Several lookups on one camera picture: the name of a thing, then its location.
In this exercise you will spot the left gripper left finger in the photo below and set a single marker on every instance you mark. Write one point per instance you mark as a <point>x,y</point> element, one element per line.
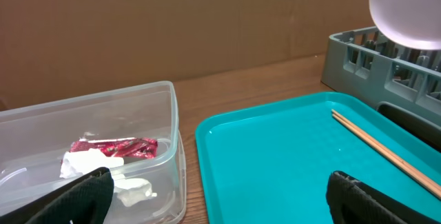
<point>85,200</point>

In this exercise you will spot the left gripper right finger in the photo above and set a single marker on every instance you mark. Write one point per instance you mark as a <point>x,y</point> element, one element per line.
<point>351,201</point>

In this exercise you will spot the white napkin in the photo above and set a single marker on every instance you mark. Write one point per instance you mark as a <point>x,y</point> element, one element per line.
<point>89,162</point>

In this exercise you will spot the red snack wrapper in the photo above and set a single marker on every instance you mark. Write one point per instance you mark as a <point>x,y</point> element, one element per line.
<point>141,148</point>

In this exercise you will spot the large white plate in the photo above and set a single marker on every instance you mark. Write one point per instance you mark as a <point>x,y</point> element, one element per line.
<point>411,23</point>

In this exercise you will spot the grey dishwasher rack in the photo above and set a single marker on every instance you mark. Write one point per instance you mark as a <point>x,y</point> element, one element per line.
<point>401,83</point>

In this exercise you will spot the clear plastic bin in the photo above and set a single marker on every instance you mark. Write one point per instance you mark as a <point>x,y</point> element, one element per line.
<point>35,138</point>

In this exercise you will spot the left wooden chopstick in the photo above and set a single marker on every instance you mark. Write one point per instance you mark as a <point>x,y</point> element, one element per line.
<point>403,165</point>

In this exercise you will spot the teal serving tray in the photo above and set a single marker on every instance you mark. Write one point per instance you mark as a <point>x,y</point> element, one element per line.
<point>271,163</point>

